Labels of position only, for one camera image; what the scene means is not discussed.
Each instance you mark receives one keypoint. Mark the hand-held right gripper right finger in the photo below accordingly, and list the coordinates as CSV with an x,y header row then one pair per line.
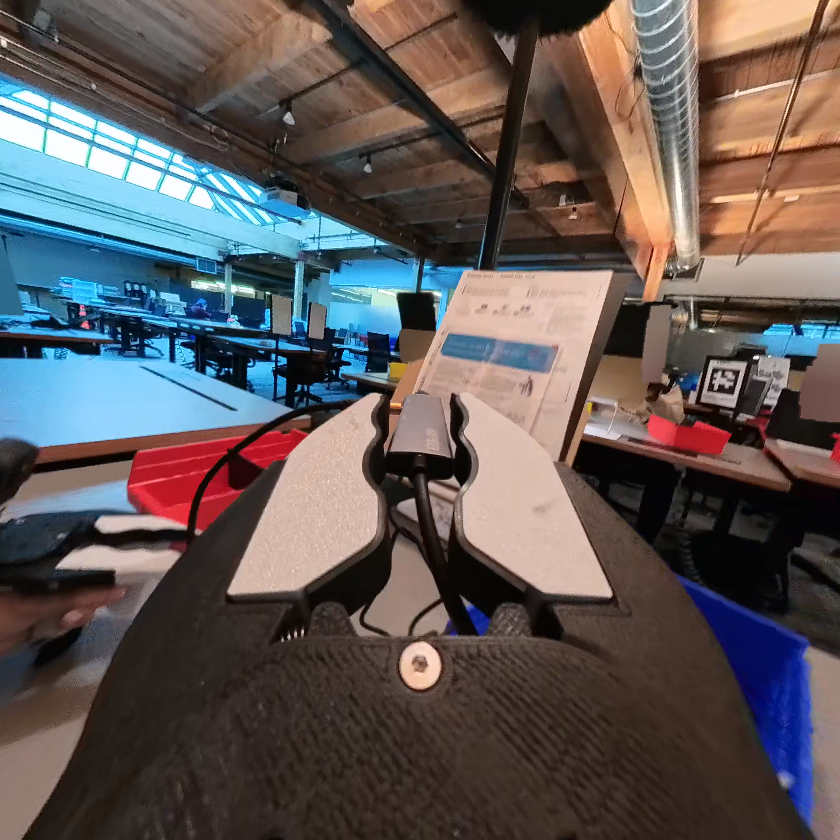
x,y
525,499

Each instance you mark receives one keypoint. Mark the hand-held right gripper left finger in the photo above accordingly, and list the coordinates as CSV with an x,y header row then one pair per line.
x,y
308,499

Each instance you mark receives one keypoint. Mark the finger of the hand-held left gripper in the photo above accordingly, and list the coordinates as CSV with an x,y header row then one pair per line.
x,y
141,523
124,564

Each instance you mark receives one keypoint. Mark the grey USB hub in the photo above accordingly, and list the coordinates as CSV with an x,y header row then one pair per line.
x,y
423,433

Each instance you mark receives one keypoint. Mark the grey desk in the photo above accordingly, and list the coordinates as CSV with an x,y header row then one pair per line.
x,y
52,735

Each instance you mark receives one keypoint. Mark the person's left hand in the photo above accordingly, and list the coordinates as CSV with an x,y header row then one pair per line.
x,y
46,620

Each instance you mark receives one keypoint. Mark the red plastic bin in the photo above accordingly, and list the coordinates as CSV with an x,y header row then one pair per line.
x,y
184,479

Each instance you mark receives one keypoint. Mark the large white table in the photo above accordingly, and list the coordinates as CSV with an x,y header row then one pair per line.
x,y
98,407

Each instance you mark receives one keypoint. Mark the printed instruction sheet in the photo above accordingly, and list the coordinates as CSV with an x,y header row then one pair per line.
x,y
577,308
492,374

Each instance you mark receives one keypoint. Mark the wooden document stand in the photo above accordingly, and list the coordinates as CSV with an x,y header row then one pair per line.
x,y
590,367

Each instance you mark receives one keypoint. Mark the yellow bin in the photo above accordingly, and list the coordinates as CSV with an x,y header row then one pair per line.
x,y
397,369

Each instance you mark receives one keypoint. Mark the black office chair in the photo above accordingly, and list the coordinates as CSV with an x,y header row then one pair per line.
x,y
379,351

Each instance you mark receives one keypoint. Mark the wooden table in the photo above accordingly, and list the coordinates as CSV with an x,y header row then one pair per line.
x,y
695,459

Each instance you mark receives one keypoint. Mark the small red bin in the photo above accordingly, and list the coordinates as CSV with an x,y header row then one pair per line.
x,y
689,434

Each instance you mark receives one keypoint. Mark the white board on stand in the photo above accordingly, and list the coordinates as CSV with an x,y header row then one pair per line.
x,y
317,321
281,315

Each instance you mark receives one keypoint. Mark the cardboard box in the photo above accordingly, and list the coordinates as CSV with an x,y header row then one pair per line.
x,y
420,344

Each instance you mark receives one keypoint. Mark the black monitor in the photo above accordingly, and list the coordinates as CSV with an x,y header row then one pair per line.
x,y
417,312

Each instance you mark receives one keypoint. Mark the screen with black-white tag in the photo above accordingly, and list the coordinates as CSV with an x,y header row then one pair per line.
x,y
724,382

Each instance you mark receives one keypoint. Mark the ceiling projector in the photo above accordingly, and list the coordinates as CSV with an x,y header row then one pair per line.
x,y
282,197

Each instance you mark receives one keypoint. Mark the blue plastic bin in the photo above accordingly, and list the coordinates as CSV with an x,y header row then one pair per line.
x,y
768,682

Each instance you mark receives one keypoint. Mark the black vertical pole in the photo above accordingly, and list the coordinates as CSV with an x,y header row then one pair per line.
x,y
508,144

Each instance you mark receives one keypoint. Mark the silver ventilation duct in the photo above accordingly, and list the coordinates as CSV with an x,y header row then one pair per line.
x,y
669,131

